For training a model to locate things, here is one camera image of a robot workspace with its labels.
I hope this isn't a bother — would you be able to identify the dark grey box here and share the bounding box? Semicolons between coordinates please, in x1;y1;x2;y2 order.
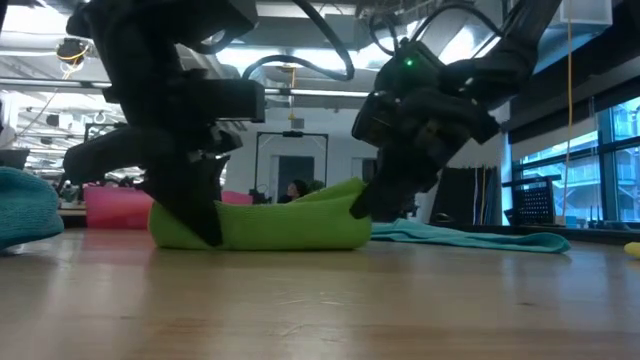
0;148;31;169

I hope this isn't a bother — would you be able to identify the black equipment cart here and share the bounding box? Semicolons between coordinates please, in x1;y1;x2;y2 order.
360;158;381;184

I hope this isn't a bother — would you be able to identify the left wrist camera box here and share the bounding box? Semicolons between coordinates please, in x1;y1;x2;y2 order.
189;78;266;124

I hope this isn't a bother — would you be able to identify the long ceiling light bar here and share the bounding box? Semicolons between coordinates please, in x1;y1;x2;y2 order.
0;77;371;99

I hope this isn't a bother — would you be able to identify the black perforated panel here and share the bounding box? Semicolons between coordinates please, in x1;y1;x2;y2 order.
502;174;564;226

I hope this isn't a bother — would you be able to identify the teal microfiber towel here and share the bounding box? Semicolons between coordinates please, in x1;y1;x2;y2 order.
370;218;571;254
0;166;65;250

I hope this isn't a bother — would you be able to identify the black curtain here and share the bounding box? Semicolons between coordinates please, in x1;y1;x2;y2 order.
432;166;501;226

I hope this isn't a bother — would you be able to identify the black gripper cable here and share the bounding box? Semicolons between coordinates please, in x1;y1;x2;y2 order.
242;0;356;83
368;2;504;56

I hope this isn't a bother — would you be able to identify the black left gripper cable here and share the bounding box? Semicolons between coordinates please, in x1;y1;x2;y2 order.
242;0;356;83

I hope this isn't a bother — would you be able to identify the pink plastic basket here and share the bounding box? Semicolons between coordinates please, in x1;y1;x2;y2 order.
83;184;254;231

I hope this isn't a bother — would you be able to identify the yellow ceiling cable reel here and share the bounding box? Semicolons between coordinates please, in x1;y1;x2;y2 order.
55;38;91;66

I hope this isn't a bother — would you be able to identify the person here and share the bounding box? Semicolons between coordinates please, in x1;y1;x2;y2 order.
277;178;309;205

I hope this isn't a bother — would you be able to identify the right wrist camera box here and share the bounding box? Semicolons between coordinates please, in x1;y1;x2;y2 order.
351;91;401;147

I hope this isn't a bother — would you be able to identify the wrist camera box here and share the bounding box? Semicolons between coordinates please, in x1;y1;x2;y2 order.
189;78;266;124
351;91;401;147

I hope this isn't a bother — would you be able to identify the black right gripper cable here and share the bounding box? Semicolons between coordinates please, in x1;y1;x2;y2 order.
368;2;504;56

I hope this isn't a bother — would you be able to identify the green microfiber towel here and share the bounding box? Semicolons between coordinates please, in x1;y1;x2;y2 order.
148;177;374;251

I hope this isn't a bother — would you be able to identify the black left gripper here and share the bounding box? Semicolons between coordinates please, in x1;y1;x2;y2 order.
62;69;245;247

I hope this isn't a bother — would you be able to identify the yellow hanging strap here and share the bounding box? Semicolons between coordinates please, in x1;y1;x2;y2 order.
563;19;574;221

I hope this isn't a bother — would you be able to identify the black metal rig frame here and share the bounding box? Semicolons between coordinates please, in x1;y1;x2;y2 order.
254;130;330;201

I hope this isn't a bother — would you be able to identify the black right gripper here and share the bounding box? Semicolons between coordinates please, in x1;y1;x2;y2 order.
348;42;501;224

